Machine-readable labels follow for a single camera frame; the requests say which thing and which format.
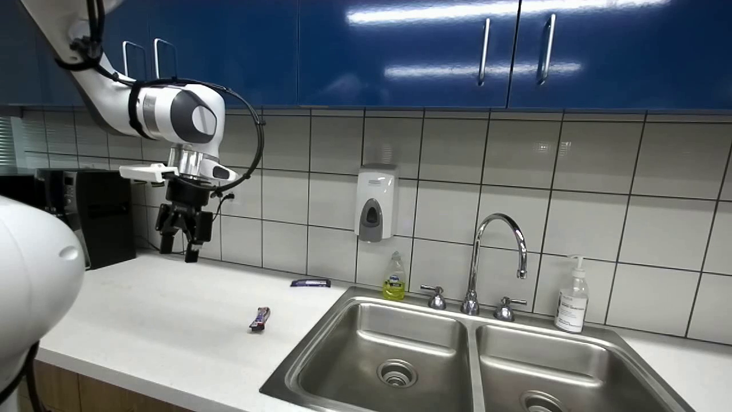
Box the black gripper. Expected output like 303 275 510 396
153 175 217 266

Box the snickers candy bar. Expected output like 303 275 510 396
246 305 273 335

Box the stainless steel double sink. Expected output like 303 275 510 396
257 283 694 412

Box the black coffee maker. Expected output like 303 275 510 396
34 167 140 270

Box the dark blue flat wrapper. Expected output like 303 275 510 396
288 277 333 291

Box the wooden lower cabinet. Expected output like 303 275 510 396
19 356 191 412

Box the chrome gooseneck faucet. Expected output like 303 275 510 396
456 211 531 318

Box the clear pump soap bottle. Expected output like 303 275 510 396
552 253 590 334

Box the black power cord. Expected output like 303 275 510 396
212 189 234 223

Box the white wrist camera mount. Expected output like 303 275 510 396
116 160 239 188

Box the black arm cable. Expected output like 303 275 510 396
55 0 268 197

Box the silver cabinet handle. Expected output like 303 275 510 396
151 36 176 80
538 12 559 86
118 39 143 80
475 15 494 86

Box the white wall soap dispenser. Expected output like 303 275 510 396
355 167 398 245

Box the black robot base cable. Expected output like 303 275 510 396
0 341 42 412

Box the chrome faucet handle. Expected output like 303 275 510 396
419 283 450 311
492 295 528 322

